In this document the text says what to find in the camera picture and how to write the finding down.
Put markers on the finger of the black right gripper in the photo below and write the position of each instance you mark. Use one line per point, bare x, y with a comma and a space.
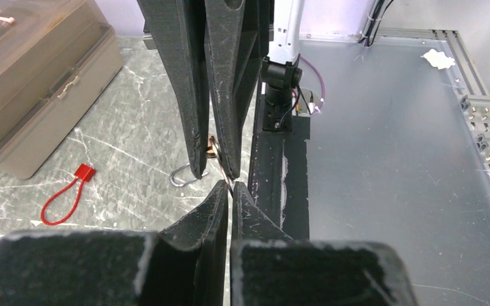
236, 42
178, 28

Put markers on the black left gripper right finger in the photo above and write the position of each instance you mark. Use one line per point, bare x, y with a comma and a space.
268, 267

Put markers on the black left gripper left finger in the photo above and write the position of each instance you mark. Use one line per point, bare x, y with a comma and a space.
184, 264

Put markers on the brass padlock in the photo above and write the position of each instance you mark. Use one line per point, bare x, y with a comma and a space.
177, 179

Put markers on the silver key bunch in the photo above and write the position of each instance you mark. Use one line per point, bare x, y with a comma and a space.
214, 152

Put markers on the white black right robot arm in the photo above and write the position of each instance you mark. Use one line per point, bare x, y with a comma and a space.
280, 73

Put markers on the beige plastic toolbox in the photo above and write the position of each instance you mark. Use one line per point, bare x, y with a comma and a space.
56, 58

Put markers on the crumpled white paper scrap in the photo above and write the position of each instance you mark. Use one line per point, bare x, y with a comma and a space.
438, 59

